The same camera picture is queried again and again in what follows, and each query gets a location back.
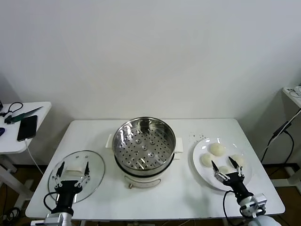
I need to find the round glass pot lid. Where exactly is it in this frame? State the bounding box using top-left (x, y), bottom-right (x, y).
top-left (48, 150), bottom-right (105, 203)

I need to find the steel steamer pot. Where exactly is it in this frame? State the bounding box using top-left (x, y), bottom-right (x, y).
top-left (105, 133), bottom-right (183, 189)

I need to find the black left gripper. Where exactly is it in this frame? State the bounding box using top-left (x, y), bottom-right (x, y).
top-left (51, 161), bottom-right (92, 214)

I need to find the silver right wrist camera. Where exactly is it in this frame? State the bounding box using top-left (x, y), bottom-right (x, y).
top-left (251, 193), bottom-right (268, 209)

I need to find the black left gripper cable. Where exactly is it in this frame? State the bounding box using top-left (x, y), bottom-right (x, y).
top-left (44, 192), bottom-right (59, 214)

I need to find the black smartphone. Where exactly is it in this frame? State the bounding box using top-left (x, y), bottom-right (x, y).
top-left (16, 114), bottom-right (38, 142)

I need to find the white round plate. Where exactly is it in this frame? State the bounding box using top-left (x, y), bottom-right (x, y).
top-left (192, 137), bottom-right (253, 191)

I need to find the white side table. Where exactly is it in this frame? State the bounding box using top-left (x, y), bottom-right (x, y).
top-left (0, 101), bottom-right (52, 208)

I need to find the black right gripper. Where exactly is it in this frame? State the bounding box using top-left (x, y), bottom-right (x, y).
top-left (211, 157), bottom-right (254, 201)

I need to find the white steamed baozi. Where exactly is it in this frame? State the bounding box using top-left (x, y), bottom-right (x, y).
top-left (200, 153), bottom-right (214, 168)
top-left (209, 143), bottom-right (226, 156)
top-left (228, 154), bottom-right (246, 168)
top-left (218, 165), bottom-right (232, 176)

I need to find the black looped cable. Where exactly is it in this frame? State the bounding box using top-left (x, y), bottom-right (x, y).
top-left (0, 102), bottom-right (24, 118)

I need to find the white charging cable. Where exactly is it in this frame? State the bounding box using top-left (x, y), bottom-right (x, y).
top-left (23, 139), bottom-right (45, 176)

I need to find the green flat tool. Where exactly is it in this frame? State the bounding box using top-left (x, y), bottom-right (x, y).
top-left (4, 105), bottom-right (44, 124)

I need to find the white thin cable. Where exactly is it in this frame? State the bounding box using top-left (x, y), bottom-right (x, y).
top-left (285, 108), bottom-right (301, 125)

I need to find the black cable with adapter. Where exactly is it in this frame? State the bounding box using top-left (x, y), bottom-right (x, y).
top-left (260, 121), bottom-right (294, 176)

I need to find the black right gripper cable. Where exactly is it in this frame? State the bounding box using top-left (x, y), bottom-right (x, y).
top-left (222, 190), bottom-right (243, 221)

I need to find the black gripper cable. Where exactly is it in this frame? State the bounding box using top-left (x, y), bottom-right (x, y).
top-left (44, 192), bottom-right (59, 214)
top-left (222, 190), bottom-right (243, 221)

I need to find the perforated steel steamer basket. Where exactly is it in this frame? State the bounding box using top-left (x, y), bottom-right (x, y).
top-left (112, 116), bottom-right (176, 170)

